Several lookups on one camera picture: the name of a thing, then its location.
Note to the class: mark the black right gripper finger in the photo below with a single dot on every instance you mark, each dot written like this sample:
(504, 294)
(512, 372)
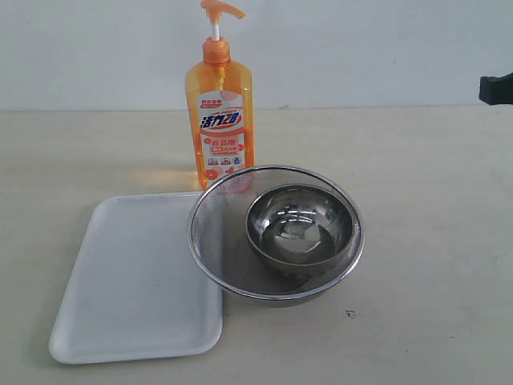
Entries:
(496, 90)

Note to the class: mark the orange dish soap pump bottle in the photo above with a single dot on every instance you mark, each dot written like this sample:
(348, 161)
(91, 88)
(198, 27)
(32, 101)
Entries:
(220, 105)

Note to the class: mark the small stainless steel bowl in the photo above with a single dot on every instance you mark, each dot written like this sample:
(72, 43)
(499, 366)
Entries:
(301, 229)

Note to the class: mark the steel mesh strainer basket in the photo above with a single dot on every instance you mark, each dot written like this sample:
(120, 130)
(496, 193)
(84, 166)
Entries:
(219, 244)

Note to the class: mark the white rectangular plastic tray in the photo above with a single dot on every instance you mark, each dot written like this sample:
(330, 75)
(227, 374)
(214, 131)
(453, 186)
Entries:
(135, 291)

